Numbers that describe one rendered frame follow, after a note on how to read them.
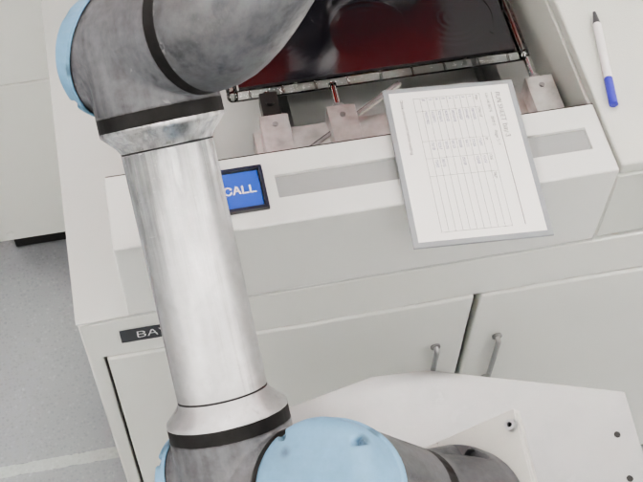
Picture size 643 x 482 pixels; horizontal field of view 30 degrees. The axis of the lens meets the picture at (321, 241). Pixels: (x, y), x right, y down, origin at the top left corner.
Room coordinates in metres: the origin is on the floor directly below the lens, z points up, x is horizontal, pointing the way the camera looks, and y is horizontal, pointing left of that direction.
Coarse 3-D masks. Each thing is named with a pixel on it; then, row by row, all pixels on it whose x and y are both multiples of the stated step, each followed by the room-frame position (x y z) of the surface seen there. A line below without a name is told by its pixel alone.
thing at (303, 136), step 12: (516, 96) 0.94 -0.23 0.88; (360, 120) 0.89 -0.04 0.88; (372, 120) 0.89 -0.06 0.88; (384, 120) 0.89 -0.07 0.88; (300, 132) 0.87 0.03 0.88; (312, 132) 0.87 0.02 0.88; (324, 132) 0.87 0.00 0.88; (372, 132) 0.87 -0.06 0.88; (384, 132) 0.87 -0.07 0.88; (300, 144) 0.85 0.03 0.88
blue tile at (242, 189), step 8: (224, 176) 0.74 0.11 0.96; (232, 176) 0.74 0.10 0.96; (240, 176) 0.74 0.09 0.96; (248, 176) 0.74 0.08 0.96; (256, 176) 0.74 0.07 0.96; (224, 184) 0.73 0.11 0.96; (232, 184) 0.73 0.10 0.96; (240, 184) 0.73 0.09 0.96; (248, 184) 0.73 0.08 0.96; (256, 184) 0.73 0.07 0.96; (232, 192) 0.72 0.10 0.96; (240, 192) 0.72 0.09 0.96; (248, 192) 0.72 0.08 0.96; (256, 192) 0.72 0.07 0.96; (232, 200) 0.71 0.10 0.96; (240, 200) 0.71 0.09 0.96; (248, 200) 0.71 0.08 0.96; (256, 200) 0.71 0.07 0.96; (232, 208) 0.70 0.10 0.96
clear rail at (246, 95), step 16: (432, 64) 0.96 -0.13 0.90; (448, 64) 0.96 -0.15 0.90; (464, 64) 0.97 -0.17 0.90; (480, 64) 0.97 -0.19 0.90; (496, 64) 0.97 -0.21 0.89; (304, 80) 0.93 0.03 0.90; (320, 80) 0.93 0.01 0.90; (336, 80) 0.93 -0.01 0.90; (352, 80) 0.93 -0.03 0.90; (368, 80) 0.94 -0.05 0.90; (384, 80) 0.94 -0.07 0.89; (240, 96) 0.90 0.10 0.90; (256, 96) 0.91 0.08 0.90
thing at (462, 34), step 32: (320, 0) 1.06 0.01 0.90; (352, 0) 1.07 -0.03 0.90; (384, 0) 1.07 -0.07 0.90; (416, 0) 1.07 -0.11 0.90; (448, 0) 1.07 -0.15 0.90; (480, 0) 1.07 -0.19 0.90; (320, 32) 1.01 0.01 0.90; (352, 32) 1.01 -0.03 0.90; (384, 32) 1.02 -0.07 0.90; (416, 32) 1.02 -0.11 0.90; (448, 32) 1.02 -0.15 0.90; (480, 32) 1.02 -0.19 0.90; (288, 64) 0.96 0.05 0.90; (320, 64) 0.96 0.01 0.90; (352, 64) 0.96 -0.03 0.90; (384, 64) 0.96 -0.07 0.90; (416, 64) 0.97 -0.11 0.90
